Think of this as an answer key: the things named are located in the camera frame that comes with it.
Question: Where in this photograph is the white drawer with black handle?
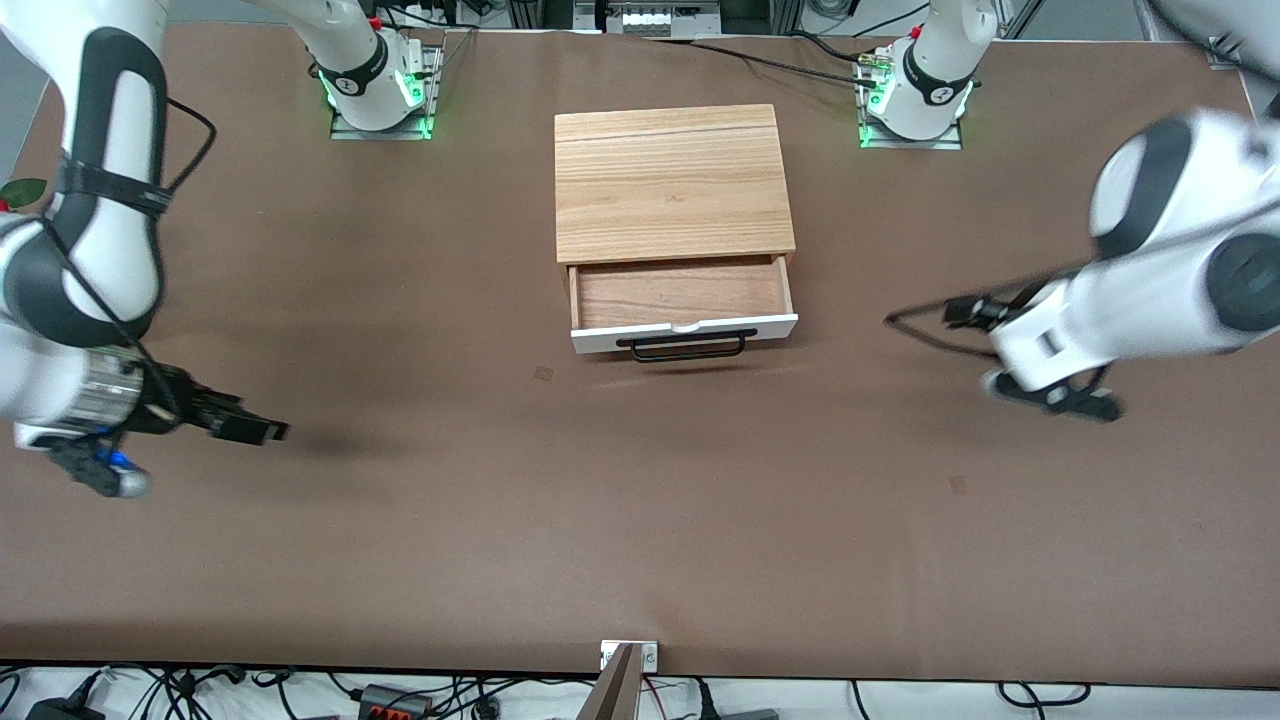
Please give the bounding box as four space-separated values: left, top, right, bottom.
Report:
567 255 800 363

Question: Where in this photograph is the long black table cable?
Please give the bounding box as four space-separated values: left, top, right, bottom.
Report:
650 37 873 83

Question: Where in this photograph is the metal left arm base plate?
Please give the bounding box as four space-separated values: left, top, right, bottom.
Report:
857 50 966 151

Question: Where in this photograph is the grey power strip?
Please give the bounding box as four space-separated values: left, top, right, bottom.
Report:
603 0 723 39

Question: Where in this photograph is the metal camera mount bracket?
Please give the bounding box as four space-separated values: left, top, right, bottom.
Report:
578 640 660 720

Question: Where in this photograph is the black power adapter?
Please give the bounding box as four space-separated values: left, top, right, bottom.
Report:
24 697 107 720

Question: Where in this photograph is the light wooden drawer cabinet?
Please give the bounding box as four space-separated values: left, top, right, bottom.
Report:
553 105 798 301

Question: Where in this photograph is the black adapter with orange connectors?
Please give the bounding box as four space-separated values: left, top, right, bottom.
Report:
357 684 434 720

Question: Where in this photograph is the short black table cable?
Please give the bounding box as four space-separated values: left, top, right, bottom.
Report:
790 33 886 64

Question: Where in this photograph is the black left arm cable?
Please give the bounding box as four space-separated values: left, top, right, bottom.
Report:
884 265 1091 361

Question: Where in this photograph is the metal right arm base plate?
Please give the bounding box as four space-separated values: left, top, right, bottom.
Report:
330 45 443 141

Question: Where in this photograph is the looped black floor cable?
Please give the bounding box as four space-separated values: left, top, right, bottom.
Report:
998 681 1092 708

